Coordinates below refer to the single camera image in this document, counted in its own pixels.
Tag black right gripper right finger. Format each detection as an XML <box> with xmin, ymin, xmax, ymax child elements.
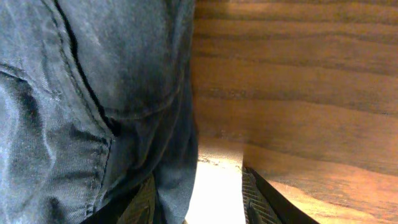
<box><xmin>242</xmin><ymin>167</ymin><xmax>318</xmax><ymax>224</ymax></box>

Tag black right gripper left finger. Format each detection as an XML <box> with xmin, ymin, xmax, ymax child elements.
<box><xmin>81</xmin><ymin>175</ymin><xmax>155</xmax><ymax>224</ymax></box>

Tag dark blue denim shorts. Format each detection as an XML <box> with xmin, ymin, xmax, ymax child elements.
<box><xmin>1</xmin><ymin>0</ymin><xmax>198</xmax><ymax>223</ymax></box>

